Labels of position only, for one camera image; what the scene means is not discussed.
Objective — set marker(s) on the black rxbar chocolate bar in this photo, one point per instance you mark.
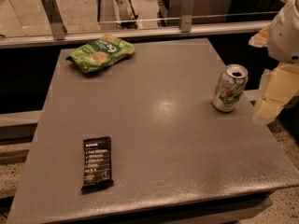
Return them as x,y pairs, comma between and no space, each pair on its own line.
97,163

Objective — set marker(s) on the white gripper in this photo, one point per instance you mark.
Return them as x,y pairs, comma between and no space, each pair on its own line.
285,36

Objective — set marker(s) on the right metal rail bracket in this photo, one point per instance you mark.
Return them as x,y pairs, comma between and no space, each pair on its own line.
186,15

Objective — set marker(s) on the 7up soda can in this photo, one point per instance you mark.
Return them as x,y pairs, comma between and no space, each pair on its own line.
230,87

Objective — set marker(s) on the metal rail bracket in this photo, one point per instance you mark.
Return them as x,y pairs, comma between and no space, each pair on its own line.
186,15
54,18

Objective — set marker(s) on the horizontal metal rail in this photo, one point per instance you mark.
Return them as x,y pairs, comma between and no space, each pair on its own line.
166,32

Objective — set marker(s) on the green chip bag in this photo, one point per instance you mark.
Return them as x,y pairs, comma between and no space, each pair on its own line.
101,53

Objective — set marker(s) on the left metal rail bracket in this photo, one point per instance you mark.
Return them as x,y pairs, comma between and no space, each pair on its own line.
54,18

